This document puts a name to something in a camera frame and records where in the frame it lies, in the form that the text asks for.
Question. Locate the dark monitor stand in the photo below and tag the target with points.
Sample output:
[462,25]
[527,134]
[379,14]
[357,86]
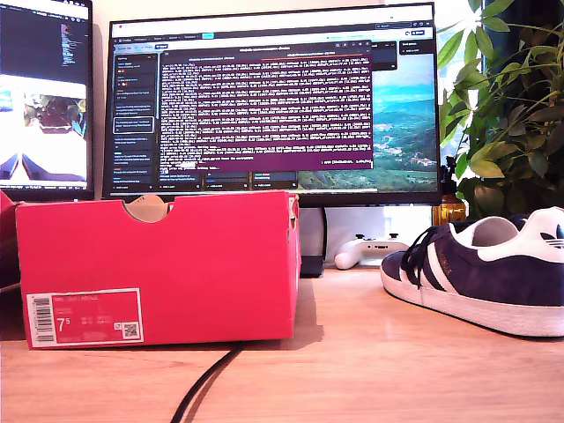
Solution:
[312,266]

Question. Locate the small black computer monitor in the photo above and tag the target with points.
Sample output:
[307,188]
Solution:
[44,44]

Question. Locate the amber pump bottle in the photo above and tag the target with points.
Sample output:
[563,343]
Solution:
[449,209]

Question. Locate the green leafy houseplant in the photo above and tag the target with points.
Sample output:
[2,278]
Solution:
[506,132]

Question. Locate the red shoebox lid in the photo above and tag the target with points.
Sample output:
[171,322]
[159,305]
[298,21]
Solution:
[5,209]

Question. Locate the wide black computer monitor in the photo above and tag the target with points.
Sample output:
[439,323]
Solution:
[264,110]

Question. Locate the white game controller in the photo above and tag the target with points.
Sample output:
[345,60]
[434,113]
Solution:
[357,253]

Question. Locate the red cardboard shoebox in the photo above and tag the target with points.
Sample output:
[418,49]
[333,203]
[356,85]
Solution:
[176,273]

